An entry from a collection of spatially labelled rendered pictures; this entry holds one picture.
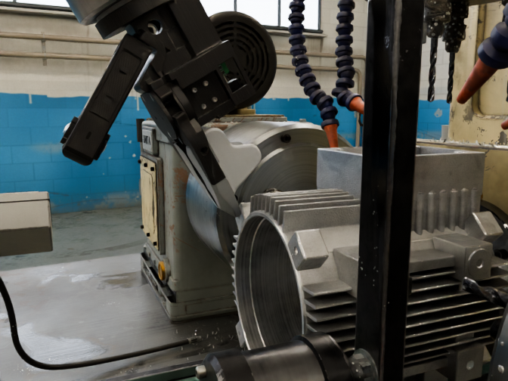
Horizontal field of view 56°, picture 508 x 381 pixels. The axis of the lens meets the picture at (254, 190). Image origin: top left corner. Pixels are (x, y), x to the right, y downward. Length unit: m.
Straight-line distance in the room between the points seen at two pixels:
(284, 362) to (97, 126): 0.24
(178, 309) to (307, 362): 0.62
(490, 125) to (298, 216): 0.39
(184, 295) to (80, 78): 5.12
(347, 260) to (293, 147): 0.31
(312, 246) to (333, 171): 0.12
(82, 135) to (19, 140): 5.44
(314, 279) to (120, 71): 0.23
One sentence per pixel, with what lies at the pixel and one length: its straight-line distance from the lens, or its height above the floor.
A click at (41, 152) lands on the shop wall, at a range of 5.86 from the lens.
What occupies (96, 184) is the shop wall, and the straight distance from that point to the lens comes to 5.97.
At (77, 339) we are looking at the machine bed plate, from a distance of 0.90.
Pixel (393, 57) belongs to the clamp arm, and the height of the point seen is 1.21.
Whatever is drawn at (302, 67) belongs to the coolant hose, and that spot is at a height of 1.24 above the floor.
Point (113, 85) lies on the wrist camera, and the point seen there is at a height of 1.20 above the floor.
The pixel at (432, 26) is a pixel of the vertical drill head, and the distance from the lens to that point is 0.45.
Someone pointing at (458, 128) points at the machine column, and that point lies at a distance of 0.75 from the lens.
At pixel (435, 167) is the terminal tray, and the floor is 1.13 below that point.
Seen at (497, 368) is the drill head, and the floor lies 1.06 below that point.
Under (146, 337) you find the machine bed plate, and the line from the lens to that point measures 0.87.
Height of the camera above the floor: 1.18
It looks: 10 degrees down
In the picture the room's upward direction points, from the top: straight up
